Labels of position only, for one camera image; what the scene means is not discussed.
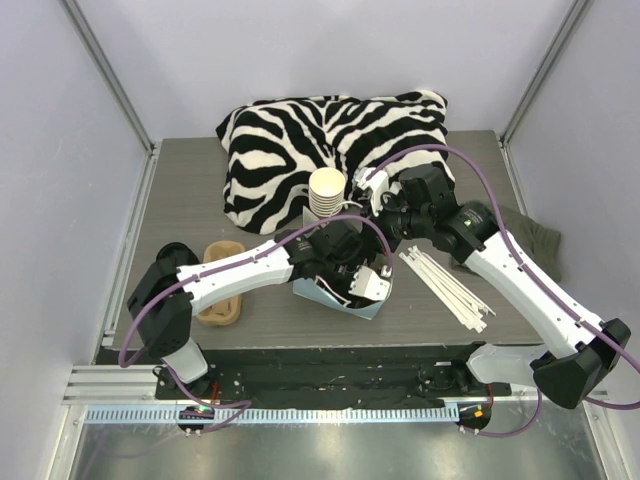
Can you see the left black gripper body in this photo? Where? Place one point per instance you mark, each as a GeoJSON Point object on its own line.
{"type": "Point", "coordinates": [345, 282]}

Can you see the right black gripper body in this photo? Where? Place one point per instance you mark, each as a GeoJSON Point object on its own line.
{"type": "Point", "coordinates": [386, 206]}

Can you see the light blue paper bag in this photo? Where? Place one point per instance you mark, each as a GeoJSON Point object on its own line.
{"type": "Point", "coordinates": [320, 295]}

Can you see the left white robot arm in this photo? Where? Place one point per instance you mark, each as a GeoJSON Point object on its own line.
{"type": "Point", "coordinates": [166, 299]}

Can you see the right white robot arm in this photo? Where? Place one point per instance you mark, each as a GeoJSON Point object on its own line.
{"type": "Point", "coordinates": [578, 349]}

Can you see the stack of paper cups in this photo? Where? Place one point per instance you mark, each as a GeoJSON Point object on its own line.
{"type": "Point", "coordinates": [326, 191]}

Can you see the bundle of white wrapped straws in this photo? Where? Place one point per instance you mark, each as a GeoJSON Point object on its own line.
{"type": "Point", "coordinates": [467, 307]}

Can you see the brown cardboard cup carrier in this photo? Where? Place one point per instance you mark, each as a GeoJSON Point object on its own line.
{"type": "Point", "coordinates": [227, 311]}

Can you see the zebra print pillow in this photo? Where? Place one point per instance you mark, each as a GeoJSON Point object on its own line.
{"type": "Point", "coordinates": [273, 146]}

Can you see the olive green cloth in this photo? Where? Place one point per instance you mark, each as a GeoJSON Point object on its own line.
{"type": "Point", "coordinates": [540, 243]}

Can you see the stack of black lids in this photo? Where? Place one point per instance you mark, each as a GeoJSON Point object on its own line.
{"type": "Point", "coordinates": [172, 252]}

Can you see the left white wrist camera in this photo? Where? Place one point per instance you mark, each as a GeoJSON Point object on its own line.
{"type": "Point", "coordinates": [371, 284]}

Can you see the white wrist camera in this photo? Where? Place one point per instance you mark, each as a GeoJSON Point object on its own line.
{"type": "Point", "coordinates": [371, 284]}
{"type": "Point", "coordinates": [371, 185]}

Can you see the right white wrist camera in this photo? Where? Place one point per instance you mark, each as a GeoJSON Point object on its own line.
{"type": "Point", "coordinates": [371, 185]}

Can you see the white slotted cable duct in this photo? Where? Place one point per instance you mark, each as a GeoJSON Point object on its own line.
{"type": "Point", "coordinates": [188, 414]}

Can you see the aluminium frame rail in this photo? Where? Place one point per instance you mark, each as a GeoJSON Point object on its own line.
{"type": "Point", "coordinates": [110, 384]}

